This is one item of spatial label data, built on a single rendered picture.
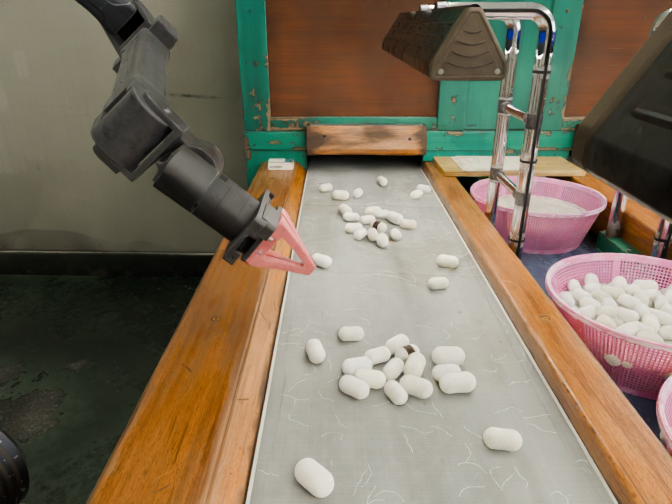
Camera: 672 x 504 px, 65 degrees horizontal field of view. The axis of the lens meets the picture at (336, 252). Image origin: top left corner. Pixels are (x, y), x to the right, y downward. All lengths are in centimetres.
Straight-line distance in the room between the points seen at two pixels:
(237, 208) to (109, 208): 199
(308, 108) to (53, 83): 138
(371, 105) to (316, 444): 101
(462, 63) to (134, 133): 34
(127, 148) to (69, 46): 188
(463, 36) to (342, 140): 78
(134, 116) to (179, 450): 32
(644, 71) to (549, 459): 38
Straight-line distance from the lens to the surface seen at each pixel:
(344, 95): 137
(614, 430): 55
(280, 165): 130
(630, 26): 153
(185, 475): 47
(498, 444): 52
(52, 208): 268
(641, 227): 110
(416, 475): 50
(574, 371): 61
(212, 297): 71
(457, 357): 61
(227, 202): 59
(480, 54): 59
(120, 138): 59
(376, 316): 70
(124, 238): 259
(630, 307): 84
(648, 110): 21
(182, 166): 59
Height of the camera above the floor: 110
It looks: 24 degrees down
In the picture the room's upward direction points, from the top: straight up
